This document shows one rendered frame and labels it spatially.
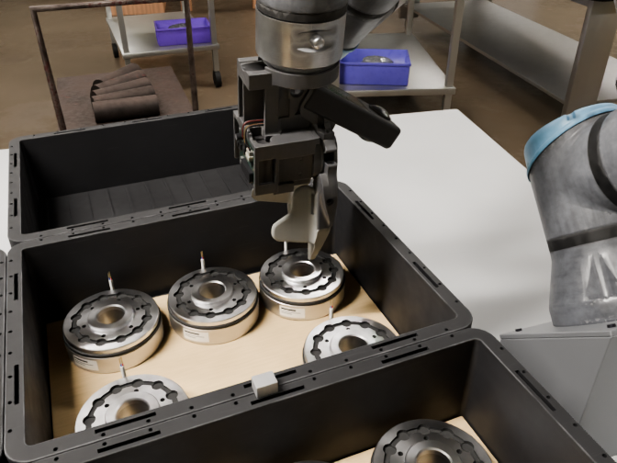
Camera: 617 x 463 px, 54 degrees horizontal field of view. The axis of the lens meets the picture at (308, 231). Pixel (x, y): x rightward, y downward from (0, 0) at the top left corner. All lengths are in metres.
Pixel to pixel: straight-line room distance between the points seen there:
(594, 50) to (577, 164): 2.48
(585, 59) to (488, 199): 1.99
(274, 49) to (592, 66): 2.78
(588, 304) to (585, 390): 0.09
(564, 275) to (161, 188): 0.61
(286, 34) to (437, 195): 0.79
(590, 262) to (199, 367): 0.44
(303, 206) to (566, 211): 0.31
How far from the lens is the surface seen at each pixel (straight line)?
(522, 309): 0.97
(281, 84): 0.52
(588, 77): 3.22
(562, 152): 0.73
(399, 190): 1.24
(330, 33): 0.51
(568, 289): 0.73
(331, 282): 0.71
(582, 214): 0.73
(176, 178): 1.02
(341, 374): 0.51
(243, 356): 0.66
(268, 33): 0.51
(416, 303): 0.64
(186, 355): 0.68
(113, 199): 0.98
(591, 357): 0.67
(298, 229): 0.60
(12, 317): 0.62
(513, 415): 0.55
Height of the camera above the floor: 1.30
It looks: 33 degrees down
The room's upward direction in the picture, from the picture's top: straight up
